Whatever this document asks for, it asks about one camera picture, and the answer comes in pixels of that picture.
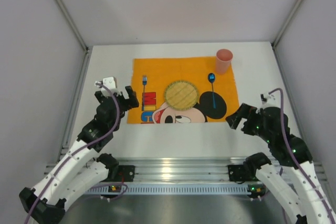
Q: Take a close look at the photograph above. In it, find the orange cartoon mouse placemat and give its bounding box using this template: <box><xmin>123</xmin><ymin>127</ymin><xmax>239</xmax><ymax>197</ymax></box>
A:
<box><xmin>128</xmin><ymin>57</ymin><xmax>239</xmax><ymax>124</ymax></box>

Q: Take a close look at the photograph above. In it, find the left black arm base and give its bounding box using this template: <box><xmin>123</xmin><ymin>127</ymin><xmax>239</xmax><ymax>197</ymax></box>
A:
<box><xmin>114</xmin><ymin>165</ymin><xmax>135</xmax><ymax>183</ymax></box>

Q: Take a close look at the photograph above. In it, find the pink plastic cup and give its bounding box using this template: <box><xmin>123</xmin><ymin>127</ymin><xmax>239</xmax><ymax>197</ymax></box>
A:
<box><xmin>215</xmin><ymin>49</ymin><xmax>233</xmax><ymax>74</ymax></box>

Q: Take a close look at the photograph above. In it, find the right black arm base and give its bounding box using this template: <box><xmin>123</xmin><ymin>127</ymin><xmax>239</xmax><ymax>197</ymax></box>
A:
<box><xmin>227</xmin><ymin>164</ymin><xmax>254</xmax><ymax>184</ymax></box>

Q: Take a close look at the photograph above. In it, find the slotted grey cable duct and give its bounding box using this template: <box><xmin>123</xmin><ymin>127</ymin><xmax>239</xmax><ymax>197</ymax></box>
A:
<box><xmin>85</xmin><ymin>183</ymin><xmax>265</xmax><ymax>196</ymax></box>

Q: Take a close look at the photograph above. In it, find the aluminium front rail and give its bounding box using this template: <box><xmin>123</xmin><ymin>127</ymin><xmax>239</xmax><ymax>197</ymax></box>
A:
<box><xmin>118</xmin><ymin>157</ymin><xmax>245</xmax><ymax>184</ymax></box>

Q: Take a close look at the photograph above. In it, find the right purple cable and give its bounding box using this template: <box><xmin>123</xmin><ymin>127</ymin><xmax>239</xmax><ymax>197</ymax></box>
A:
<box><xmin>267</xmin><ymin>88</ymin><xmax>334</xmax><ymax>224</ymax></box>

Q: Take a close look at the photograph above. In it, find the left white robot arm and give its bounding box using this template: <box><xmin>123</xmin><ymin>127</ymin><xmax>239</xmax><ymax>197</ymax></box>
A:
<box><xmin>19</xmin><ymin>77</ymin><xmax>139</xmax><ymax>223</ymax></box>

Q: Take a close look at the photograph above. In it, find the blue metallic spoon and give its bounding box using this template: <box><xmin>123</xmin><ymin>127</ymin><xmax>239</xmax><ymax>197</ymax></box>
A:
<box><xmin>207</xmin><ymin>73</ymin><xmax>216</xmax><ymax>109</ymax></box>

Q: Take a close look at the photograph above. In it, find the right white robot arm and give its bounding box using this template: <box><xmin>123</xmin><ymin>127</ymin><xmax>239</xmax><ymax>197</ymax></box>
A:
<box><xmin>226</xmin><ymin>88</ymin><xmax>335</xmax><ymax>223</ymax></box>

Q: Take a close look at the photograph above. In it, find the blue metallic fork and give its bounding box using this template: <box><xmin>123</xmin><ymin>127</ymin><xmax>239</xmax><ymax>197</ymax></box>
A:
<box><xmin>142</xmin><ymin>75</ymin><xmax>148</xmax><ymax>104</ymax></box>

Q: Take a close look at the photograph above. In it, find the round woven bamboo plate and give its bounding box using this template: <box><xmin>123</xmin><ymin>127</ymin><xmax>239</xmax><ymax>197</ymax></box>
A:
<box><xmin>164</xmin><ymin>80</ymin><xmax>200</xmax><ymax>111</ymax></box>

